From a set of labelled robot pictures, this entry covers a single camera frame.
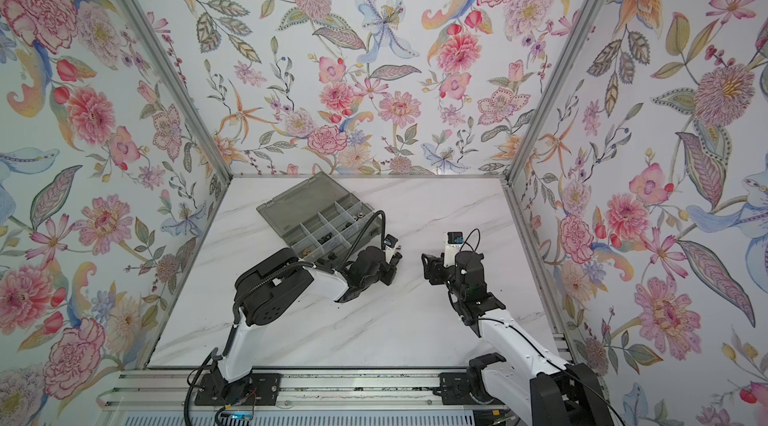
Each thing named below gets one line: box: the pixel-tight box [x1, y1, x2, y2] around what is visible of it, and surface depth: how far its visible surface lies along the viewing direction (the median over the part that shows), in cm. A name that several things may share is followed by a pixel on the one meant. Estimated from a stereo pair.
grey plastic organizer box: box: [256, 171, 380, 263], surface depth 108 cm
